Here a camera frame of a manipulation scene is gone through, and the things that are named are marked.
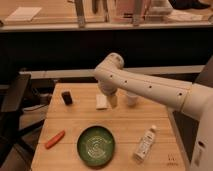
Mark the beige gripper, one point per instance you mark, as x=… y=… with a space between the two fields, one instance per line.
x=112 y=101

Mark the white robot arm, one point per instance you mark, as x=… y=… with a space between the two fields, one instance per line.
x=192 y=99

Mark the white rectangular sponge block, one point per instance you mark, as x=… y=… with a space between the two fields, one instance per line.
x=101 y=102

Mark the white paper cup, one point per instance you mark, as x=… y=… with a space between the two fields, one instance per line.
x=131 y=99

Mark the green ceramic plate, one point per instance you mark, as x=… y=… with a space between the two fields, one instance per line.
x=96 y=146

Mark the white plastic bottle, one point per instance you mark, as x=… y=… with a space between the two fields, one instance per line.
x=145 y=144

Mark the orange marker pen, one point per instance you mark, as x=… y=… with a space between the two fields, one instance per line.
x=54 y=140

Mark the white paper sheet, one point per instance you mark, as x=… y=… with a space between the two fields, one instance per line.
x=23 y=14

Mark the metal rail bar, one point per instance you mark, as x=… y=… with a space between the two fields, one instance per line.
x=76 y=73

